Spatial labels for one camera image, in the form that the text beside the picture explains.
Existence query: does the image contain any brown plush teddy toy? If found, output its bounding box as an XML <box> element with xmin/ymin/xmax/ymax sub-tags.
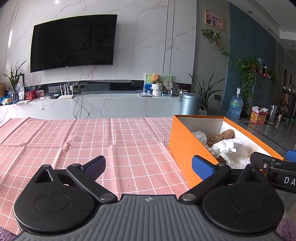
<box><xmin>207</xmin><ymin>129</ymin><xmax>235</xmax><ymax>147</ymax></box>

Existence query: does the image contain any white silver fabric pouch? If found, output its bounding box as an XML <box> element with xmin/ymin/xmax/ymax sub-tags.
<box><xmin>192</xmin><ymin>131</ymin><xmax>208</xmax><ymax>147</ymax></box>

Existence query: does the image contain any orange cardboard box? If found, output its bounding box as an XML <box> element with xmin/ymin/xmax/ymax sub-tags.
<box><xmin>169</xmin><ymin>115</ymin><xmax>284</xmax><ymax>188</ymax></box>

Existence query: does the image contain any orange yellow carton box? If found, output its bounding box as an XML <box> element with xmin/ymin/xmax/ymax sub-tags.
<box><xmin>250</xmin><ymin>106</ymin><xmax>268</xmax><ymax>125</ymax></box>

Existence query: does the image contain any pink checkered tablecloth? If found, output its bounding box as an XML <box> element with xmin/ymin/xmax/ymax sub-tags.
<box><xmin>1</xmin><ymin>118</ymin><xmax>188</xmax><ymax>233</ymax></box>

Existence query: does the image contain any blue water jug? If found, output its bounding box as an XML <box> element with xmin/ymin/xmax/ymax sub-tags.
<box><xmin>227</xmin><ymin>87</ymin><xmax>244</xmax><ymax>120</ymax></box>

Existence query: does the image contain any grey metal trash bin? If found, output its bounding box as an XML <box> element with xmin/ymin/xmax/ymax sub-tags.
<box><xmin>180</xmin><ymin>92</ymin><xmax>201</xmax><ymax>115</ymax></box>

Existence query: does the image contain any white marble tv console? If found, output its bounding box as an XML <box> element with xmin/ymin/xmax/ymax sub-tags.
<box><xmin>1</xmin><ymin>80</ymin><xmax>181</xmax><ymax>123</ymax></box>

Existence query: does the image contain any potted long-leaf plant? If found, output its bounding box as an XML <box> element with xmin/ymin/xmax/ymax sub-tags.
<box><xmin>189</xmin><ymin>72</ymin><xmax>225</xmax><ymax>110</ymax></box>

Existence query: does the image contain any white wifi router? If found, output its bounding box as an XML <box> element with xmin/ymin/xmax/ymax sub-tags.
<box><xmin>58</xmin><ymin>84</ymin><xmax>73</xmax><ymax>99</ymax></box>

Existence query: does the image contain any green climbing plant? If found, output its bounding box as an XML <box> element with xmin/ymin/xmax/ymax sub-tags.
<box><xmin>234</xmin><ymin>57</ymin><xmax>259</xmax><ymax>109</ymax></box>

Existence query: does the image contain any small teddy bear figurine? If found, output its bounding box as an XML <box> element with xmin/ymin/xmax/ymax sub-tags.
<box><xmin>151</xmin><ymin>74</ymin><xmax>161</xmax><ymax>84</ymax></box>

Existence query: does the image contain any plant in glass vase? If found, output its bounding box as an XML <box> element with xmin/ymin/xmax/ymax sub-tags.
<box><xmin>3</xmin><ymin>60</ymin><xmax>26</xmax><ymax>104</ymax></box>

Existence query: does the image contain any hanging ivy plant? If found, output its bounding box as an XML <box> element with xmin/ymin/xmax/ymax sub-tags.
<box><xmin>201</xmin><ymin>29</ymin><xmax>230</xmax><ymax>57</ymax></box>

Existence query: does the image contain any black cable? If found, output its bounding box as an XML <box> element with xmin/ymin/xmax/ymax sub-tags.
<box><xmin>72</xmin><ymin>93</ymin><xmax>90</xmax><ymax>120</ymax></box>

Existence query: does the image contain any black wall television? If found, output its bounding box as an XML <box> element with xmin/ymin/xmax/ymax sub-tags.
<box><xmin>30</xmin><ymin>14</ymin><xmax>117</xmax><ymax>72</ymax></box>

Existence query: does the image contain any framed wall picture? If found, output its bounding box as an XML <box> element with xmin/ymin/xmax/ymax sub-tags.
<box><xmin>205</xmin><ymin>9</ymin><xmax>224</xmax><ymax>31</ymax></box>

